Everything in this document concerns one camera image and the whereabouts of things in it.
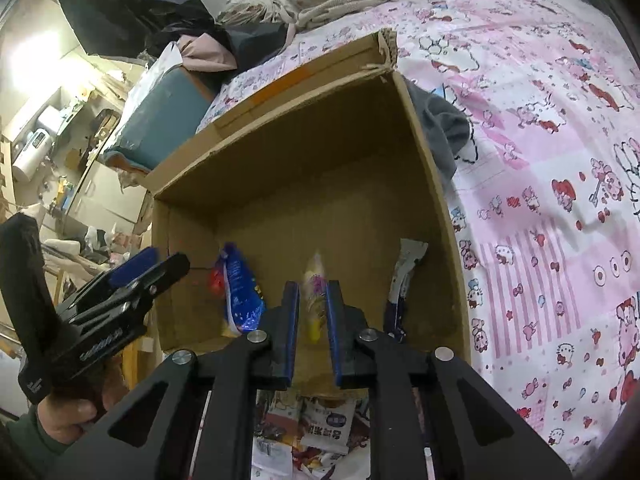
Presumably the person's left forearm green sleeve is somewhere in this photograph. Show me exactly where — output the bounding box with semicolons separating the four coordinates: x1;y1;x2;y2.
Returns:
0;402;81;480

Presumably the black plastic bag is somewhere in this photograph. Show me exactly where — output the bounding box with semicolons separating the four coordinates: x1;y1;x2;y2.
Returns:
49;0;222;59

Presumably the beige cabinet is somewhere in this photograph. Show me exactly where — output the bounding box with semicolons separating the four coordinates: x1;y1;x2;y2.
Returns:
66;159;152;226

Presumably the person's left hand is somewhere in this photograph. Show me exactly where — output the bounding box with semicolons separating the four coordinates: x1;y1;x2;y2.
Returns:
36;357;127;446

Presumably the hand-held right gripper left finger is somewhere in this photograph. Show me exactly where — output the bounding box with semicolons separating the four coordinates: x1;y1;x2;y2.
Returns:
47;281;301;480

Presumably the white and navy snack packet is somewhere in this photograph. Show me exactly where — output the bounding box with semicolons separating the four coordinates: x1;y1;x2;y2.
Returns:
383;238;430;338

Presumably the brown cardboard box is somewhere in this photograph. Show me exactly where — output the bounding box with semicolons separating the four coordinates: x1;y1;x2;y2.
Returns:
145;29;472;368

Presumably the white plastic bag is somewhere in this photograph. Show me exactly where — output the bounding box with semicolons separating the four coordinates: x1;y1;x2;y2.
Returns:
125;41;187;113

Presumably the teal storage box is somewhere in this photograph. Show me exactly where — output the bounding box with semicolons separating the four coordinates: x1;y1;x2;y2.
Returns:
97;62;217;175

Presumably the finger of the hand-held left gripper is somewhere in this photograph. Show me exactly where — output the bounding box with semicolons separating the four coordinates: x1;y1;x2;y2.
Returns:
106;246;162;288
118;253;191;311

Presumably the white snack packet red print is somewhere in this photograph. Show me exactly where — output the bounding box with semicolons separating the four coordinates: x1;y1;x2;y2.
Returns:
254;391;304;448

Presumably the grey cloth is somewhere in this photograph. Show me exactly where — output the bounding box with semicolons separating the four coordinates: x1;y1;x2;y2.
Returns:
406;80;475;181

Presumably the white round appliance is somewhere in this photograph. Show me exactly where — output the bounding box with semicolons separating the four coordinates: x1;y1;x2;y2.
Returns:
11;127;56;184

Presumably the white snack packet blue badge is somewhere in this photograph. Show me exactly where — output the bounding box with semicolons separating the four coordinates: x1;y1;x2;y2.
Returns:
299;397;359;457

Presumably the pink cartoon printed blanket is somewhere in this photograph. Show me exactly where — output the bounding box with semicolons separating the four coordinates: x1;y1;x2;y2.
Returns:
196;0;640;480

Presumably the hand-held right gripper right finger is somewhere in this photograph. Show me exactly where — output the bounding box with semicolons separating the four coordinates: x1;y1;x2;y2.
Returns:
326;280;574;480

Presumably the yellow snack packet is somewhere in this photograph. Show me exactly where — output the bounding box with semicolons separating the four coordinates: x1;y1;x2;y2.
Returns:
302;251;331;345

